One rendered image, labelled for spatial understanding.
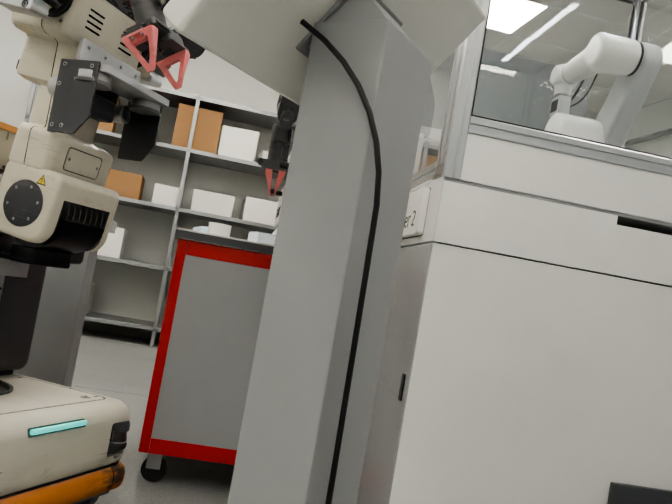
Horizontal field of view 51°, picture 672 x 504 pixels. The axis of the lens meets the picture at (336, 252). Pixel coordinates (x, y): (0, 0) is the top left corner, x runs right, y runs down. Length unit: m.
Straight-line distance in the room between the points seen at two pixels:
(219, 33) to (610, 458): 1.27
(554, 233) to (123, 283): 4.87
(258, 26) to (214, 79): 5.37
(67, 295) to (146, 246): 3.79
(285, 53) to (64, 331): 1.55
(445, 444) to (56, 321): 1.32
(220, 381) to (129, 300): 4.02
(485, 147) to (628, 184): 0.35
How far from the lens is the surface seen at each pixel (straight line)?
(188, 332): 2.18
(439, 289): 1.57
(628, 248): 1.75
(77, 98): 1.63
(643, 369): 1.78
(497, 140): 1.64
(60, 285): 2.40
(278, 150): 2.03
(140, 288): 6.16
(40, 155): 1.68
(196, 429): 2.22
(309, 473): 0.94
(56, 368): 2.42
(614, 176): 1.75
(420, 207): 1.66
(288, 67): 1.07
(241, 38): 0.98
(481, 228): 1.60
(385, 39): 0.98
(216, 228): 2.23
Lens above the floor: 0.65
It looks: 3 degrees up
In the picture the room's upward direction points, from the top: 10 degrees clockwise
